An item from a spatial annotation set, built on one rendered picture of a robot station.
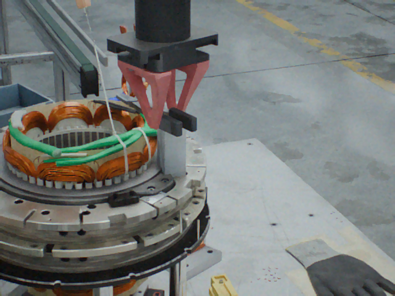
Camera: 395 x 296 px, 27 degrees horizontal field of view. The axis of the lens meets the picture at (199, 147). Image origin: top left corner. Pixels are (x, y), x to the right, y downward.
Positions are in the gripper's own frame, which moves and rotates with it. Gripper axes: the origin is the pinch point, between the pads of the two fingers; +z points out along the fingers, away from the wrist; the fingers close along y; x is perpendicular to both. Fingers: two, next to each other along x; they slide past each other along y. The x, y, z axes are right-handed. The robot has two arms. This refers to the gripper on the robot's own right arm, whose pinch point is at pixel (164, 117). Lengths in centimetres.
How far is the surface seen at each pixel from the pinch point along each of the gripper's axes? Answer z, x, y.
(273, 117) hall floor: 115, 193, 224
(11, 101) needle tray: 16, 55, 11
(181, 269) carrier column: 29.4, 11.6, 12.0
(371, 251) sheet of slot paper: 43, 10, 55
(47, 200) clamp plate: 11.2, 10.8, -8.8
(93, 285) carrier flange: 19.6, 3.6, -7.8
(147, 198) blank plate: 11.4, 3.8, 0.4
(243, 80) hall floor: 113, 239, 249
